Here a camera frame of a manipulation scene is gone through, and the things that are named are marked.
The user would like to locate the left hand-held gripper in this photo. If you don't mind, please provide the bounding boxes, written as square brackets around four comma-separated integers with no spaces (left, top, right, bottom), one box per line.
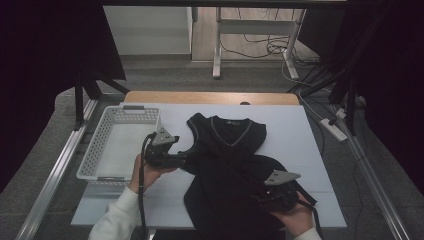
[143,127,187,169]

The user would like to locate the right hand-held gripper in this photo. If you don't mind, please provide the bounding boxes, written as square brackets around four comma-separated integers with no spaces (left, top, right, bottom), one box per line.
[254,169,302,213]

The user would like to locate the black knit vest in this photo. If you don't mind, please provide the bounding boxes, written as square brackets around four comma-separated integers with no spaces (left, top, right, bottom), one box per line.
[183,112,318,240]

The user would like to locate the white perforated plastic basket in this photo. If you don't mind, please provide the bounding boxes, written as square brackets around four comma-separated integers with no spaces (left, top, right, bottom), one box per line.
[75,105,162,186]

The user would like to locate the person's left hand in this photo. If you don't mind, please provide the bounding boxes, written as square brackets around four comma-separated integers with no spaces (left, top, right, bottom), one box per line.
[128,153,178,194]

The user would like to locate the person's right hand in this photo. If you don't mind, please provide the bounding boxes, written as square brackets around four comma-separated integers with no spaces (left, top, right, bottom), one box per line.
[270,194,316,238]

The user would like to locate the wooden table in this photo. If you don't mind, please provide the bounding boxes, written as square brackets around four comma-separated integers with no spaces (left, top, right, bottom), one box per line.
[123,90,300,106]

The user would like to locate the white power strip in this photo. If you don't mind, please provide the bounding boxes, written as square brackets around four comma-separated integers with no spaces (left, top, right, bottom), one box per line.
[319,118,348,143]

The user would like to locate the black metal stand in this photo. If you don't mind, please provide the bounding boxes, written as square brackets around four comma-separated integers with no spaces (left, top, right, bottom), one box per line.
[73,68,131,131]
[328,76,358,136]

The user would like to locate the white cabinet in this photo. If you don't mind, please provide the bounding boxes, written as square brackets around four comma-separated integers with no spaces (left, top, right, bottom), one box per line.
[103,5,194,56]

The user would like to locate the black curtain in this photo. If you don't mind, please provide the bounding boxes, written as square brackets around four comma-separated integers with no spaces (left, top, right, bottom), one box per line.
[298,0,424,198]
[0,0,128,194]

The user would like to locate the right hand-held gripper black cable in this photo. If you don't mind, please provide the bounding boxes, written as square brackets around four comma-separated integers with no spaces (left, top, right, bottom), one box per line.
[296,181,324,240]

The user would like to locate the hand-held gripper black cable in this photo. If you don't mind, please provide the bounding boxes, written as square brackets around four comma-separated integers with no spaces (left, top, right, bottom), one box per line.
[296,181,324,240]
[138,132,158,240]

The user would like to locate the left hand-held gripper black cable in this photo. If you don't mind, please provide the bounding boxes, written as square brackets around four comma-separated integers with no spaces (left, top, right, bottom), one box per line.
[138,132,158,240]

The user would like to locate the aluminium rail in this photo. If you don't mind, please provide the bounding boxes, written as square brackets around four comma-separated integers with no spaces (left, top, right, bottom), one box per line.
[329,104,411,240]
[14,99,99,240]

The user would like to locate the black floor cables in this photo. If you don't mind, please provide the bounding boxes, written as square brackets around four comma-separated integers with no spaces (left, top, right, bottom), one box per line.
[219,33,321,68]

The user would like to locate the white desk frame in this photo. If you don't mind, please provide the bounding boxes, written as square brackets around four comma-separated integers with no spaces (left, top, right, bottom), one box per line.
[212,7,307,80]

